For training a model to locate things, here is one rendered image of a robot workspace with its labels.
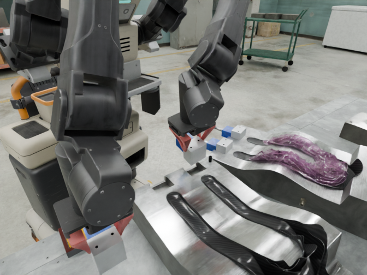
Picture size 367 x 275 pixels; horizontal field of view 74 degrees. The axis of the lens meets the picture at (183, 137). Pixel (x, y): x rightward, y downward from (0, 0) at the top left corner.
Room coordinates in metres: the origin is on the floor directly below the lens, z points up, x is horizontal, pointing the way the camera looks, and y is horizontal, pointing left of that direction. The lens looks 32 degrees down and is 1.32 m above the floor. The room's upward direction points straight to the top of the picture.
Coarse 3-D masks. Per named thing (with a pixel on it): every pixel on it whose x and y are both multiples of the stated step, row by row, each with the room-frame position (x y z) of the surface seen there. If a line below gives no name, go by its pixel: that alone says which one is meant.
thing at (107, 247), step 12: (84, 228) 0.29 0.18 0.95; (108, 228) 0.29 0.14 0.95; (96, 240) 0.25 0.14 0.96; (108, 240) 0.25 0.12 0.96; (120, 240) 0.25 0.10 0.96; (96, 252) 0.23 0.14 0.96; (108, 252) 0.24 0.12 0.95; (120, 252) 0.25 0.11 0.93; (96, 264) 0.22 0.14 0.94; (108, 264) 0.23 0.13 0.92
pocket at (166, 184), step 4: (164, 176) 0.49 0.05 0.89; (164, 180) 0.49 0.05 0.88; (168, 180) 0.48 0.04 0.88; (156, 184) 0.48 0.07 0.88; (160, 184) 0.48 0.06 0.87; (164, 184) 0.49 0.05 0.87; (168, 184) 0.49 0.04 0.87; (172, 184) 0.47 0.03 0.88; (152, 188) 0.47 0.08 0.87; (156, 188) 0.47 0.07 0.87; (160, 188) 0.48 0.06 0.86; (164, 188) 0.48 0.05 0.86; (156, 192) 0.46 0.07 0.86
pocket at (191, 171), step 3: (198, 162) 0.55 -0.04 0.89; (195, 165) 0.56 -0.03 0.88; (198, 165) 0.55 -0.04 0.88; (201, 165) 0.54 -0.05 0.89; (189, 168) 0.55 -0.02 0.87; (192, 168) 0.55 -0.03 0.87; (195, 168) 0.55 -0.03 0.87; (198, 168) 0.55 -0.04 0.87; (201, 168) 0.54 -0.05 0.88; (204, 168) 0.53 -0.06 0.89; (186, 171) 0.53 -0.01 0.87; (189, 171) 0.54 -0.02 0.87; (192, 171) 0.54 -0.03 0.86; (195, 171) 0.55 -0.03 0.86; (198, 171) 0.55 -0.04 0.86; (192, 174) 0.53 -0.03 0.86; (195, 174) 0.53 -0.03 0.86
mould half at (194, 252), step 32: (160, 192) 0.43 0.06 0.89; (192, 192) 0.44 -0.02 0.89; (160, 224) 0.34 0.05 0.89; (224, 224) 0.34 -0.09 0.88; (256, 224) 0.33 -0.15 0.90; (320, 224) 0.30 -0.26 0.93; (160, 256) 0.32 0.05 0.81; (192, 256) 0.27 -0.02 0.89; (224, 256) 0.25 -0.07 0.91; (288, 256) 0.24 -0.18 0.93
